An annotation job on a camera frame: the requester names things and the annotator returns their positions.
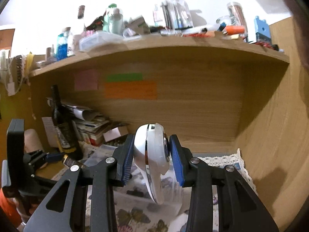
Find black gold lighter bar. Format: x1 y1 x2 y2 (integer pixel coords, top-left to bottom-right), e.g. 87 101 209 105
62 154 85 168

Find white handheld massager device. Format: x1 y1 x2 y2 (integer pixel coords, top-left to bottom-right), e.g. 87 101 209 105
134 123 170 205

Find clear plastic storage box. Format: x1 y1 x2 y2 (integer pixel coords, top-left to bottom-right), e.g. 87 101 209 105
83 145 117 167

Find cream ceramic mug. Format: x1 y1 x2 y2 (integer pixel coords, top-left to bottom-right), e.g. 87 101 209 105
23 129 44 164

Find white paper sheet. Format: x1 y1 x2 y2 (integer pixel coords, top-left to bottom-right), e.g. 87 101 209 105
42 117 58 148

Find dark wine bottle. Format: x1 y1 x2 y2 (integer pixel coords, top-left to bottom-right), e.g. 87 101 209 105
51 85 83 161

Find stack of books and papers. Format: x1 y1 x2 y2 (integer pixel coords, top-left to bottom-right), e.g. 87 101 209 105
61 102 130 147

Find butterfly print lace cloth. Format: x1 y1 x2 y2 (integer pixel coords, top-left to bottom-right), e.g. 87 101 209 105
80 142 257 231

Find small white pink box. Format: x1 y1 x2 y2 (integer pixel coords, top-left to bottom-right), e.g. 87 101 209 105
103 126 128 142

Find pink sticky note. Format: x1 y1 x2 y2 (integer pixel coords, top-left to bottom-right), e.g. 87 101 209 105
74 69 99 91

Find blue liquid bottle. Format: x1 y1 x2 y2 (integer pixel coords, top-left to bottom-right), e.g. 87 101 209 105
56 30 69 61

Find green sticky note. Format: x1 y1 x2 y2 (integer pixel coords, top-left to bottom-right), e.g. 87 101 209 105
106 73 143 83

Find orange sticky note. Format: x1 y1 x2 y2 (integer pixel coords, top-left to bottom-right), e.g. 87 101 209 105
104 81 158 100

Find clear flat lidded box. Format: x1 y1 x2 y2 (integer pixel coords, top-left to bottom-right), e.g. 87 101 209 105
79 31 124 52

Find green cap toner bottle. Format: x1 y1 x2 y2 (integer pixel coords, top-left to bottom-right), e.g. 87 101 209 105
103 4 124 35

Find wooden shelf board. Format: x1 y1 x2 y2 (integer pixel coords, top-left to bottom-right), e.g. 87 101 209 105
29 36 289 77

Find orange marker tube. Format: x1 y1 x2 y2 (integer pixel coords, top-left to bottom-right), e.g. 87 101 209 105
223 25 246 35

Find blue plastic block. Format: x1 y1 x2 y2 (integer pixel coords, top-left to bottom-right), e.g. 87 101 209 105
254 16 271 43

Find tall clear tube container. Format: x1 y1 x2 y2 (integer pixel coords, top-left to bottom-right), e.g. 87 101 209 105
227 2 248 42

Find clear packaged brush set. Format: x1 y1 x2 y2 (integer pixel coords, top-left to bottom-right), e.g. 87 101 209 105
153 0 193 30

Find hanging tags and cords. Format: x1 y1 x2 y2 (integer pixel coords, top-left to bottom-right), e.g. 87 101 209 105
0 49 35 97

